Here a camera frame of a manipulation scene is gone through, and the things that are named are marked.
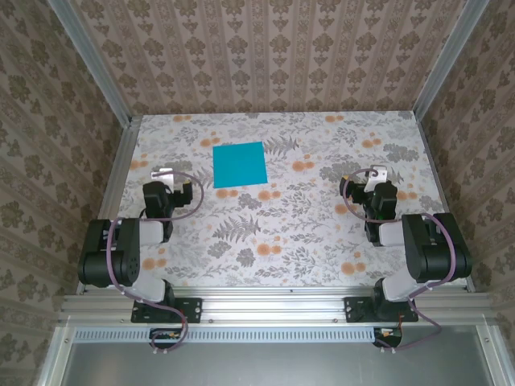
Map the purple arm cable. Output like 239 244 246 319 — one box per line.
105 170 204 357
340 167 458 355

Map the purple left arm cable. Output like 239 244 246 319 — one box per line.
105 170 204 357

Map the slotted grey cable duct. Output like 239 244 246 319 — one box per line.
74 326 379 344

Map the floral patterned table cover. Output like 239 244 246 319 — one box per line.
98 112 470 289

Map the aluminium side rail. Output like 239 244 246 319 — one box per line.
75 116 142 295
415 114 476 294

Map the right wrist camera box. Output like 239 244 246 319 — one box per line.
368 164 388 190

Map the teal cloth square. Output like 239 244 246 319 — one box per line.
212 141 269 190

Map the aluminium frame post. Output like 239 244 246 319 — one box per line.
48 0 134 126
410 0 491 118

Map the grey metal panel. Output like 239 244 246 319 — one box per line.
56 339 494 386

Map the aluminium cross rail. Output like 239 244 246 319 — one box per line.
59 292 495 326

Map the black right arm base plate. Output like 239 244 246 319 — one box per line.
344 296 419 325

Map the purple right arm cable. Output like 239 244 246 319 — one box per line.
340 167 458 355

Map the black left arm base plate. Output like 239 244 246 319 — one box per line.
131 296 202 324

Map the black cable port with connectors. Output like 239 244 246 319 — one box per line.
372 327 404 349
149 327 189 350

